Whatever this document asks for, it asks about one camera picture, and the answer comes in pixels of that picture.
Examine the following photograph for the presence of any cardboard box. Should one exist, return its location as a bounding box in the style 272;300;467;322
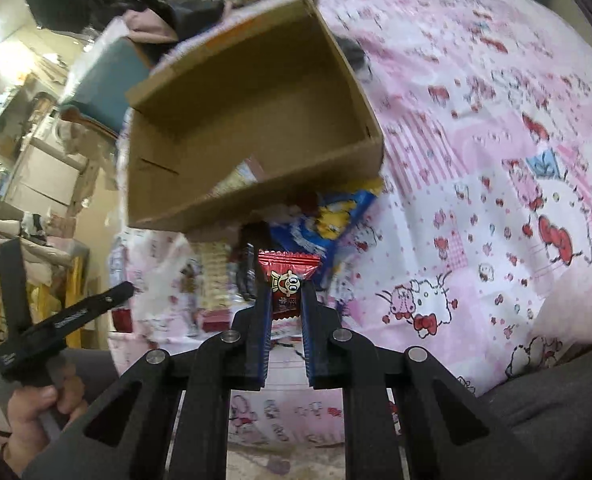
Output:
125;0;386;235

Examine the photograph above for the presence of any pink printed blanket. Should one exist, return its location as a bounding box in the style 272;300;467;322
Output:
108;0;592;466

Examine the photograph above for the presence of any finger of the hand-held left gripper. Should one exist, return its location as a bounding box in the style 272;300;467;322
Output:
0;237;33;342
21;281;136;347

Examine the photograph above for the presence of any blue yellow snack packet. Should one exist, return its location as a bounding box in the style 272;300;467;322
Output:
316;180;384;291

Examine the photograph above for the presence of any beige cracker packet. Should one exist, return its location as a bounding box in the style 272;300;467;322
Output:
198;240;237;333

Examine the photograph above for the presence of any person's left hand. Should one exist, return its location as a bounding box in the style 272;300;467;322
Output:
6;360;89;476

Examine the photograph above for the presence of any white red rice cake packet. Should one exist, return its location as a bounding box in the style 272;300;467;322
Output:
211;157;263;201

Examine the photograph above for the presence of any person's right leg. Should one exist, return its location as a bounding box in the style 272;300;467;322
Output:
476;355;592;480

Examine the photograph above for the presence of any red snack packet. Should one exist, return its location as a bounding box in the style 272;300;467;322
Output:
256;250;322;321

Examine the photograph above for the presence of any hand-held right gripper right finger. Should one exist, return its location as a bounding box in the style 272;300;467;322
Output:
298;282;542;480

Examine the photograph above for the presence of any pink cloth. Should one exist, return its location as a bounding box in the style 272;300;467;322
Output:
123;7;179;46

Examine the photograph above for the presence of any dark blue snack packet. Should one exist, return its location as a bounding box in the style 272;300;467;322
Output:
268;210;327;256

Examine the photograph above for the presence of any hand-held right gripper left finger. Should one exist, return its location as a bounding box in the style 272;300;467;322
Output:
21;262;273;480

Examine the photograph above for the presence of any white cabinet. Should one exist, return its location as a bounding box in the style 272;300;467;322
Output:
6;135;94;216

